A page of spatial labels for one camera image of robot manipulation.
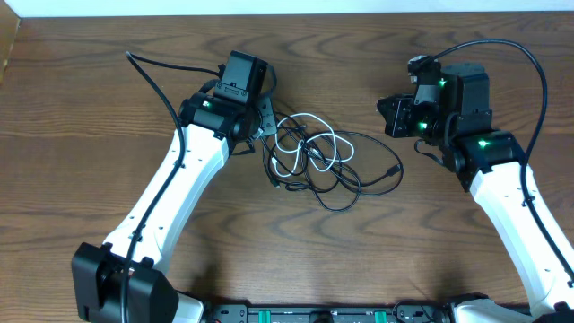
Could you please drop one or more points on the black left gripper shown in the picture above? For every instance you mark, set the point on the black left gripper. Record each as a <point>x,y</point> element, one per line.
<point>272,124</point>

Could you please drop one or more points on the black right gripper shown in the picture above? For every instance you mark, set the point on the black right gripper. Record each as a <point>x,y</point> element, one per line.
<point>395,120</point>

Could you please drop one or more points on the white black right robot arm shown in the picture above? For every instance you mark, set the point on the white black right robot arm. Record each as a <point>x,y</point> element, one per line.
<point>450,109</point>

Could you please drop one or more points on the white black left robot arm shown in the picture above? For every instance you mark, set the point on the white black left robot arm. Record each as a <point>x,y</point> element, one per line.
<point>125,279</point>

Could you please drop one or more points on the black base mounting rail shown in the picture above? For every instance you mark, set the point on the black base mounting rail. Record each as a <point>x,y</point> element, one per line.
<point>404,311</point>

